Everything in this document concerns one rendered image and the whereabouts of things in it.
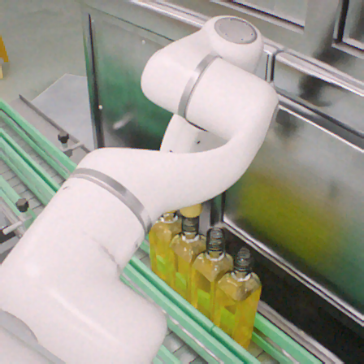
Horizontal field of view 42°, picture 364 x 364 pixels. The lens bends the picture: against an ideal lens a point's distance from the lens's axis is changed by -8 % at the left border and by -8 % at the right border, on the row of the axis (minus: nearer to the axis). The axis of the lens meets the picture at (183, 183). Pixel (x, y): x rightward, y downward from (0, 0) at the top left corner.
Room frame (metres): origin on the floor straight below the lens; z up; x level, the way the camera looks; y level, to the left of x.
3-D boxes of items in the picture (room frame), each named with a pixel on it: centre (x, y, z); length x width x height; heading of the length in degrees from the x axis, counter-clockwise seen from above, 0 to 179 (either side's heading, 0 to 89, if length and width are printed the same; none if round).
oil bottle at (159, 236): (0.64, 0.03, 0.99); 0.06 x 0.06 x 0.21; 42
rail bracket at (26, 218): (0.75, 0.36, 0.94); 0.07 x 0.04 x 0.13; 132
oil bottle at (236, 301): (0.51, -0.09, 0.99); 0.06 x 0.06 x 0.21; 43
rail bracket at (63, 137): (1.04, 0.29, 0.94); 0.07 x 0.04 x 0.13; 132
